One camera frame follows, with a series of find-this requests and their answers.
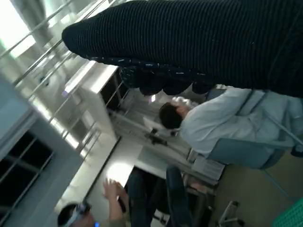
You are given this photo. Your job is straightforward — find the dark blue office chair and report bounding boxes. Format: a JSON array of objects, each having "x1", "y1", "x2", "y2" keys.
[{"x1": 151, "y1": 166, "x2": 197, "y2": 227}]

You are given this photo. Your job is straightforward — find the metal pipe frame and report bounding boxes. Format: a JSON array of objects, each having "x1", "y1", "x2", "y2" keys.
[{"x1": 0, "y1": 0, "x2": 105, "y2": 161}]

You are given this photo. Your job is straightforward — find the VR headset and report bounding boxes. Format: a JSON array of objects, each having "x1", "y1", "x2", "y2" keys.
[{"x1": 68, "y1": 201, "x2": 92, "y2": 225}]

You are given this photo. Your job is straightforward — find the grey chair with casters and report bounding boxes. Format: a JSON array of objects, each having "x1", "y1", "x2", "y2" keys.
[{"x1": 205, "y1": 89, "x2": 303, "y2": 171}]

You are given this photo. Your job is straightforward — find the green cutting mat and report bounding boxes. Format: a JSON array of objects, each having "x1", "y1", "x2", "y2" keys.
[{"x1": 272, "y1": 196, "x2": 303, "y2": 227}]

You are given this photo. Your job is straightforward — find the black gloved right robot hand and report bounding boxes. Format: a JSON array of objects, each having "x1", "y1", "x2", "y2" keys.
[{"x1": 61, "y1": 0, "x2": 303, "y2": 99}]

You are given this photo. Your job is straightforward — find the dark window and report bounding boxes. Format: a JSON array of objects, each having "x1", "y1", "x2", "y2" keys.
[{"x1": 0, "y1": 131, "x2": 54, "y2": 223}]

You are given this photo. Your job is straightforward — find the black desk device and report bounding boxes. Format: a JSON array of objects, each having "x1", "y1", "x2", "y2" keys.
[{"x1": 145, "y1": 129, "x2": 169, "y2": 146}]

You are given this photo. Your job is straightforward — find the white desk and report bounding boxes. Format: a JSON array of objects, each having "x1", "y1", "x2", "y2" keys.
[{"x1": 113, "y1": 111, "x2": 225, "y2": 190}]

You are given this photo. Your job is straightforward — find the white shelf cabinet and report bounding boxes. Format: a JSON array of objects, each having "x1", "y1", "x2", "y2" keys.
[{"x1": 66, "y1": 60, "x2": 130, "y2": 140}]

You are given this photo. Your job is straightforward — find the person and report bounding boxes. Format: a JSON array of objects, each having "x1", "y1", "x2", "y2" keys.
[
  {"x1": 159, "y1": 89, "x2": 303, "y2": 158},
  {"x1": 58, "y1": 177, "x2": 133, "y2": 227}
]

